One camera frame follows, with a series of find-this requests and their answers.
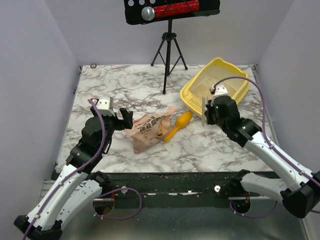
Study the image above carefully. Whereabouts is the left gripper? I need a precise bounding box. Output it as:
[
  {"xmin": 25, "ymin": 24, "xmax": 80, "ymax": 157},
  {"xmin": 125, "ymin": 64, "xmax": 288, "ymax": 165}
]
[{"xmin": 91, "ymin": 106, "xmax": 134, "ymax": 152}]

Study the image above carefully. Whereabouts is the pink cat litter bag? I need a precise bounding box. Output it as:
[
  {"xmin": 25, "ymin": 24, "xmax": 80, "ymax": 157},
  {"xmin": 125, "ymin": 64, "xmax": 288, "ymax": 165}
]
[{"xmin": 125, "ymin": 106, "xmax": 176, "ymax": 154}]

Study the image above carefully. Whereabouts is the yellow litter scoop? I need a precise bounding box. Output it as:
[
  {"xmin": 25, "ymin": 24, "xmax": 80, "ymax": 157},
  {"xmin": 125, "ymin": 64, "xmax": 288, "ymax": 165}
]
[{"xmin": 163, "ymin": 111, "xmax": 193, "ymax": 143}]

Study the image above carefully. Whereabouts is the white bag sealing clip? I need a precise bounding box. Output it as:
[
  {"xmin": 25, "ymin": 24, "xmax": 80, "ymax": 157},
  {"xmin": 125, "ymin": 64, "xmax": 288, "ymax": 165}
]
[{"xmin": 201, "ymin": 96, "xmax": 207, "ymax": 127}]

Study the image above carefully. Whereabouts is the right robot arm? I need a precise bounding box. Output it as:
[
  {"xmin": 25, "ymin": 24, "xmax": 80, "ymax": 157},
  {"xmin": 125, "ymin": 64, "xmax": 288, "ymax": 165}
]
[{"xmin": 202, "ymin": 95, "xmax": 320, "ymax": 219}]

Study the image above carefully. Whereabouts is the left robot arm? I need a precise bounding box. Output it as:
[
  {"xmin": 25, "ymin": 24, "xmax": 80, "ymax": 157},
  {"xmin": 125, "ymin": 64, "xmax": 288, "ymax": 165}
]
[{"xmin": 14, "ymin": 106, "xmax": 133, "ymax": 240}]

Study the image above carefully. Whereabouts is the yellow litter box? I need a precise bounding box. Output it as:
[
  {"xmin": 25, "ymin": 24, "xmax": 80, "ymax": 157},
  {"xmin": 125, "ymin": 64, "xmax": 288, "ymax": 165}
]
[{"xmin": 179, "ymin": 57, "xmax": 250, "ymax": 118}]

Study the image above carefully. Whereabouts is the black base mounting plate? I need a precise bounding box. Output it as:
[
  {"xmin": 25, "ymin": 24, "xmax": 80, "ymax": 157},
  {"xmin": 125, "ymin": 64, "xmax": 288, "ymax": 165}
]
[{"xmin": 51, "ymin": 169, "xmax": 283, "ymax": 210}]

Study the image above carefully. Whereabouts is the black tripod stand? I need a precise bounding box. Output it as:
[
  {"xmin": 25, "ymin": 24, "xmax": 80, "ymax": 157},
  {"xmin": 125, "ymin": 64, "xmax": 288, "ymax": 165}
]
[{"xmin": 150, "ymin": 19, "xmax": 189, "ymax": 95}]

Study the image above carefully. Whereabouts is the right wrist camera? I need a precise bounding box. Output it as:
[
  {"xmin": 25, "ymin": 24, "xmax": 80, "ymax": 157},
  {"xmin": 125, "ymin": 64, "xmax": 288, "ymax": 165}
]
[{"xmin": 210, "ymin": 84, "xmax": 229, "ymax": 97}]

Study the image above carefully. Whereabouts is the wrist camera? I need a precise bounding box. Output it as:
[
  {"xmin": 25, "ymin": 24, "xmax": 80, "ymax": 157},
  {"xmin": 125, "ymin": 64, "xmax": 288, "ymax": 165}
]
[
  {"xmin": 96, "ymin": 96, "xmax": 115, "ymax": 116},
  {"xmin": 210, "ymin": 84, "xmax": 229, "ymax": 97}
]

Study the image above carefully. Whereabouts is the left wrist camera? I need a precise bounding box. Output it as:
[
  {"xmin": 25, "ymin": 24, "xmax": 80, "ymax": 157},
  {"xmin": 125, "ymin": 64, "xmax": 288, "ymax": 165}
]
[{"xmin": 96, "ymin": 96, "xmax": 115, "ymax": 116}]

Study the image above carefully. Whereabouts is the aluminium rail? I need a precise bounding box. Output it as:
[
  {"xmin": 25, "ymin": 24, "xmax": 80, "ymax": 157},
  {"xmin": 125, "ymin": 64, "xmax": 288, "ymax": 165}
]
[{"xmin": 39, "ymin": 179, "xmax": 112, "ymax": 205}]

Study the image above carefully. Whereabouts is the red handled microphone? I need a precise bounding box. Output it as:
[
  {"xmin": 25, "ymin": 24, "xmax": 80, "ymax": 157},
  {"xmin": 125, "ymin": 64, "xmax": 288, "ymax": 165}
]
[{"xmin": 141, "ymin": 0, "xmax": 200, "ymax": 22}]

